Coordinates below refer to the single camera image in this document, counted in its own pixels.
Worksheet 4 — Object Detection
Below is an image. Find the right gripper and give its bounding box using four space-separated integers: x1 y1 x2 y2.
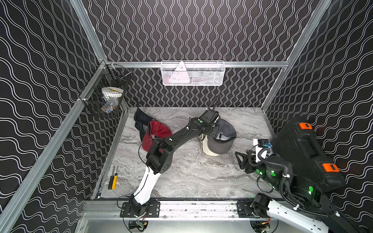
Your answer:
234 149 281 193

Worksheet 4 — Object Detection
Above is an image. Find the cream baseball cap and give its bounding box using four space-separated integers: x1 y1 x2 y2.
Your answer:
197 134 220 156

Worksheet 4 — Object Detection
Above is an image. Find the red baseball cap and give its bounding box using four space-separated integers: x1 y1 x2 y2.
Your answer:
140 120 172 152

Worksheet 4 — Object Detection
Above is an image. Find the navy baseball cap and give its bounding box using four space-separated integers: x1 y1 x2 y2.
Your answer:
134 107 154 141

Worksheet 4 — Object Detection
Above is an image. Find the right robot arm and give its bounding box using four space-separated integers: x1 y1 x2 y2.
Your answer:
235 150 364 233

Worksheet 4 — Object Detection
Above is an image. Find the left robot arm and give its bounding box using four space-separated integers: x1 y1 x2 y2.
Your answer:
128 94 221 217

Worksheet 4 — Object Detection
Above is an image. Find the black orange tool case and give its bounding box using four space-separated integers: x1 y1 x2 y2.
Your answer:
271 117 346 192

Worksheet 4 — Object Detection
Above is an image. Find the pink triangular card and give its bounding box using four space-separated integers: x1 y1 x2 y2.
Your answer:
169 61 190 85

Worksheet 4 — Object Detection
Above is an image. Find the white wire basket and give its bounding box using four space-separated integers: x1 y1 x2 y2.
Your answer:
160 61 226 86

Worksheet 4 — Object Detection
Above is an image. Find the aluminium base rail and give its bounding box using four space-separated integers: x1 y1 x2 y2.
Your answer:
84 199 295 221

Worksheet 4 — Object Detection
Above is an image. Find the yellow handled screwdriver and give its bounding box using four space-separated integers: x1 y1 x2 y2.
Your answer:
108 166 118 190

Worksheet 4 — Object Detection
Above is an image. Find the black wire basket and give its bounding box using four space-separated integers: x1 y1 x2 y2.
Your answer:
82 61 134 118

